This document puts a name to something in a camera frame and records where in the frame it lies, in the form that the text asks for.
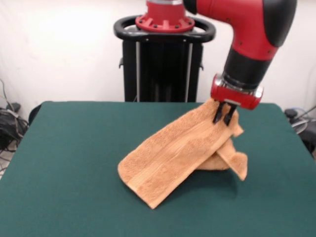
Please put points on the orange terry towel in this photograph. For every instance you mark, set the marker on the orange terry towel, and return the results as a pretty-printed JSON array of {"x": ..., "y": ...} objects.
[{"x": 172, "y": 153}]

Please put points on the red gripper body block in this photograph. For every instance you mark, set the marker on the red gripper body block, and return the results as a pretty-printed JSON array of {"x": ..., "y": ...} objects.
[{"x": 234, "y": 97}]

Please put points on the dark green tablecloth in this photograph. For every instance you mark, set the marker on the dark green tablecloth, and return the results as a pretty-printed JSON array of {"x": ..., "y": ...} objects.
[{"x": 61, "y": 148}]

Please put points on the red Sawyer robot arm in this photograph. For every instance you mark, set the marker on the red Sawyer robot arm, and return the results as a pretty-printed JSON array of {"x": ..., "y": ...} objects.
[{"x": 251, "y": 29}]

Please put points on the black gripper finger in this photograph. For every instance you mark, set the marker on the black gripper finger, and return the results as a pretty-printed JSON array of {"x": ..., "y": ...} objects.
[
  {"x": 229, "y": 116},
  {"x": 218, "y": 114}
]

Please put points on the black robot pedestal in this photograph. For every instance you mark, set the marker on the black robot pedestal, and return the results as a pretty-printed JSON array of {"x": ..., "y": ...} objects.
[{"x": 163, "y": 69}]

